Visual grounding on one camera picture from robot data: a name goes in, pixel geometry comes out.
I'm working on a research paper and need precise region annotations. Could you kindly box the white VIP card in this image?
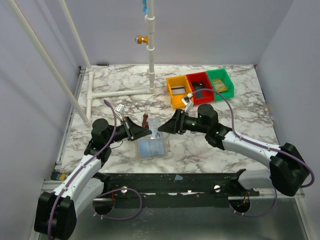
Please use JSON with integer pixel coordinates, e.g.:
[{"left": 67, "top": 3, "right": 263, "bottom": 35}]
[{"left": 147, "top": 117, "right": 164, "bottom": 139}]

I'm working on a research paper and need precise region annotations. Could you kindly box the beige card holder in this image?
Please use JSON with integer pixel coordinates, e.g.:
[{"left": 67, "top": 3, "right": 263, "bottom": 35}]
[{"left": 135, "top": 137, "right": 170, "bottom": 159}]

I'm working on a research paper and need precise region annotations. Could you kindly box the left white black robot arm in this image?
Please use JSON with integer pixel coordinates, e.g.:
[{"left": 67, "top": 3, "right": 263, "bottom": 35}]
[{"left": 34, "top": 117, "right": 152, "bottom": 240}]

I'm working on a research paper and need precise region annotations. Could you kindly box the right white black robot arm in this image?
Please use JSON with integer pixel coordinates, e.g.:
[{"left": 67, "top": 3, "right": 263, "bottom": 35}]
[{"left": 158, "top": 104, "right": 310, "bottom": 197}]

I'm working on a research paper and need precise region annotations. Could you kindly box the white card in yellow bin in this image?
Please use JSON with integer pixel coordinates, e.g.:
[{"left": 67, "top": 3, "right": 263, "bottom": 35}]
[{"left": 171, "top": 85, "right": 186, "bottom": 95}]

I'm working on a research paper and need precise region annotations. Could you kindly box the black card in red bin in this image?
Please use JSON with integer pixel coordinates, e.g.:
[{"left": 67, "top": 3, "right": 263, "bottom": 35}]
[{"left": 192, "top": 81, "right": 205, "bottom": 90}]

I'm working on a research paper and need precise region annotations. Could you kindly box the gold card in green bin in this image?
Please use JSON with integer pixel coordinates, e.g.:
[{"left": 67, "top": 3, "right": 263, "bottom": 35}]
[{"left": 212, "top": 78, "right": 228, "bottom": 93}]

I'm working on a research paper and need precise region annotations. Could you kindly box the brown metal pipe fitting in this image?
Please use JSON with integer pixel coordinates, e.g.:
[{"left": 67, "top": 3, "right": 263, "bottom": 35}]
[{"left": 141, "top": 113, "right": 149, "bottom": 129}]

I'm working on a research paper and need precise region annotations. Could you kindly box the yellow plastic bin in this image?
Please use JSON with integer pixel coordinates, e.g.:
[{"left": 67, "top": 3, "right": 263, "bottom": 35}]
[{"left": 166, "top": 75, "right": 192, "bottom": 109}]

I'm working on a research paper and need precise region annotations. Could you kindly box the red plastic bin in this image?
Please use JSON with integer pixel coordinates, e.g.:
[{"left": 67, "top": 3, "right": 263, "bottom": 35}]
[{"left": 186, "top": 71, "right": 215, "bottom": 105}]

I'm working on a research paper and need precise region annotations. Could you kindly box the green plastic bin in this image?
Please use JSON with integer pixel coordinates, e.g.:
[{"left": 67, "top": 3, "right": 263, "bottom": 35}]
[{"left": 206, "top": 68, "right": 235, "bottom": 99}]

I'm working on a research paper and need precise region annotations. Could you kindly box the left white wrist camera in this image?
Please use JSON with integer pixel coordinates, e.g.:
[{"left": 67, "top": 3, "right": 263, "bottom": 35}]
[{"left": 114, "top": 103, "right": 125, "bottom": 122}]

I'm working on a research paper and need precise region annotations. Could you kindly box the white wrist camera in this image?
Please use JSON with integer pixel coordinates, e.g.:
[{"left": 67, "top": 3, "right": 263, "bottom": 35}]
[
  {"left": 181, "top": 93, "right": 194, "bottom": 114},
  {"left": 114, "top": 103, "right": 125, "bottom": 122}
]

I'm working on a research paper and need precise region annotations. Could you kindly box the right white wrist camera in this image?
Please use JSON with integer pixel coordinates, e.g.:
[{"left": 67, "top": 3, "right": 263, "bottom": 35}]
[{"left": 181, "top": 93, "right": 194, "bottom": 114}]

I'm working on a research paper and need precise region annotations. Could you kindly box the white PVC pipe frame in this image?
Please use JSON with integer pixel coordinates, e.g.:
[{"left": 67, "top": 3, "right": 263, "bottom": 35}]
[{"left": 6, "top": 0, "right": 156, "bottom": 127}]

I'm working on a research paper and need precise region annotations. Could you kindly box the blue sticker on rail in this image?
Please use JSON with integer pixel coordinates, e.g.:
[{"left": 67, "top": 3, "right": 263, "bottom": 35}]
[{"left": 174, "top": 174, "right": 183, "bottom": 181}]

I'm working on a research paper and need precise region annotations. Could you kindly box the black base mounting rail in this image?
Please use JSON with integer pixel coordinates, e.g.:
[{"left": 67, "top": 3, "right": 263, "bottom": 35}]
[{"left": 89, "top": 171, "right": 259, "bottom": 214}]

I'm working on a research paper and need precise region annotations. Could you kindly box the orange camera on pole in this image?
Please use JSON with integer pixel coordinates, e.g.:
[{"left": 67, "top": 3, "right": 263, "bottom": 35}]
[{"left": 135, "top": 35, "right": 149, "bottom": 45}]

